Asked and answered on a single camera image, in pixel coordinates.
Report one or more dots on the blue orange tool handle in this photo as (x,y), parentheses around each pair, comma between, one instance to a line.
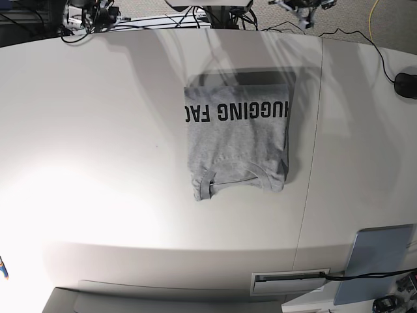
(3,269)

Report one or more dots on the white table cable tray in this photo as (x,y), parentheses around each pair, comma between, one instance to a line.
(285,283)

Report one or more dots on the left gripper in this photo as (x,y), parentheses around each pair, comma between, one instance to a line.
(304,10)

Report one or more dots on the black camera stand base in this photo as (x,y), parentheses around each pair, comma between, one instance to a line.
(221,14)

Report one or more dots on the grey T-shirt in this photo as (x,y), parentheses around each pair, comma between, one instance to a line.
(238,132)

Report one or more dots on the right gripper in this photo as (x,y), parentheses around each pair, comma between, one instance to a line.
(89,15)

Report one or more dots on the black computer mouse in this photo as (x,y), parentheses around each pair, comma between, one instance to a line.
(405,85)

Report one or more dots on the blue grey tablet pad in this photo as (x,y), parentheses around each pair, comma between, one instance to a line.
(375,250)

